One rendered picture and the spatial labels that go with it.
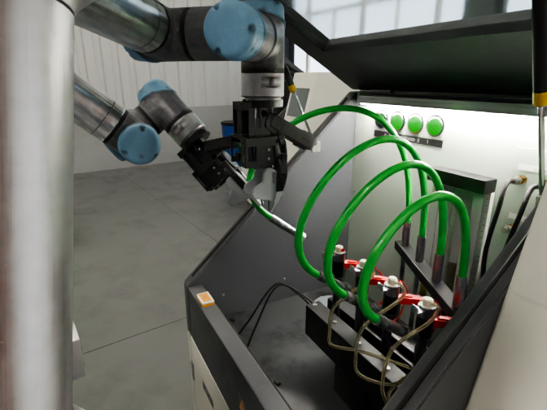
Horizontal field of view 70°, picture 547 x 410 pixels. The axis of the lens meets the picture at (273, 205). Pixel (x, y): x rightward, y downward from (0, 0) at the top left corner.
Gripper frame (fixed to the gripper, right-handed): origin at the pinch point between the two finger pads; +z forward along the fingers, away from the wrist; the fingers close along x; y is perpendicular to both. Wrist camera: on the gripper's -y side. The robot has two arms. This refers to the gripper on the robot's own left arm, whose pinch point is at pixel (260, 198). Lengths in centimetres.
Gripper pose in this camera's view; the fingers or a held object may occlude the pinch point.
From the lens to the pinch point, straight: 86.7
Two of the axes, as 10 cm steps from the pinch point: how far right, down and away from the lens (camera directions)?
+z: 6.6, 7.5, -0.2
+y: -7.4, 6.6, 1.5
